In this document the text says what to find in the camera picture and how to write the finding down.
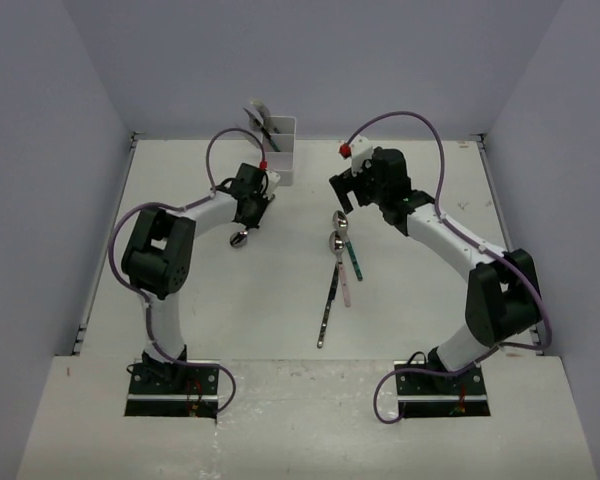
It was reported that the teal handled spoon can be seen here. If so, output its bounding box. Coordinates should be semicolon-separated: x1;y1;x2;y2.
332;210;363;282

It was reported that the dark dotted handled spoon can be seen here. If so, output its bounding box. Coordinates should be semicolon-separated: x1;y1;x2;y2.
229;229;249;249

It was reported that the pink handled spoon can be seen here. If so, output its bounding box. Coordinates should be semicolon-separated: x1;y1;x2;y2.
329;231;351;308

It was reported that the teal handled knife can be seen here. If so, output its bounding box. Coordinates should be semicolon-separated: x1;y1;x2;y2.
244;108;280;152

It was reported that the dark dotted handled knife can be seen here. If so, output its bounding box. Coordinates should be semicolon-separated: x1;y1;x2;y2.
316;263;339;349

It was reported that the teal handled fork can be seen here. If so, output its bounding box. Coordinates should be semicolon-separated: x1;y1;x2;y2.
250;99;279;134

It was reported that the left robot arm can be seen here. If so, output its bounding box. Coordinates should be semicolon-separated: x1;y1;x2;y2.
121;163;280;393

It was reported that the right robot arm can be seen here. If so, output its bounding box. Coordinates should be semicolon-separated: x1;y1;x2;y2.
330;144;541;393

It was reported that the white three-compartment utensil holder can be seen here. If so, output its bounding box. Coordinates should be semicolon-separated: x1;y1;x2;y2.
262;116;296;186

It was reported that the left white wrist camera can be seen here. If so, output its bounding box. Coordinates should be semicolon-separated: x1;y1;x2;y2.
259;160;280;201

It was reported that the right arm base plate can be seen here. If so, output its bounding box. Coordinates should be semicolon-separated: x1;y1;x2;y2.
395;367;490;419

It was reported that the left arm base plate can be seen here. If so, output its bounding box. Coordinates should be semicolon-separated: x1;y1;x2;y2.
124;359;219;419

